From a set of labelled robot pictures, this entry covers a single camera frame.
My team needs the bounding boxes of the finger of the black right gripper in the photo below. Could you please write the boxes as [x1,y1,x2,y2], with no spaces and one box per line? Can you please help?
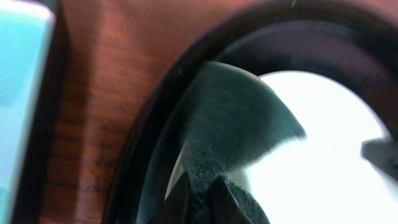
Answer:
[361,139,397,180]

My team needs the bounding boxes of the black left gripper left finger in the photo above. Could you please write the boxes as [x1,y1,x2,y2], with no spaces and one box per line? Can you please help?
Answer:
[149,172,193,224]

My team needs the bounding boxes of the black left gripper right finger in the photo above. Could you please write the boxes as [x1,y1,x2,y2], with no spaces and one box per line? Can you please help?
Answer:
[208,176,252,224]

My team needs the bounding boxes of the mint plate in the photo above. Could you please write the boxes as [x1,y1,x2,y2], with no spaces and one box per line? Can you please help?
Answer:
[175,71,397,223]

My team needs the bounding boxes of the green yellow sponge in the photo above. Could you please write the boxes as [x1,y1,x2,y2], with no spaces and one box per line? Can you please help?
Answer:
[182,62,306,223]

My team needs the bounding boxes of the black round tray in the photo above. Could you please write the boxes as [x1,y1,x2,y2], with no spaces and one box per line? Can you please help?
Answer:
[103,1,397,223]

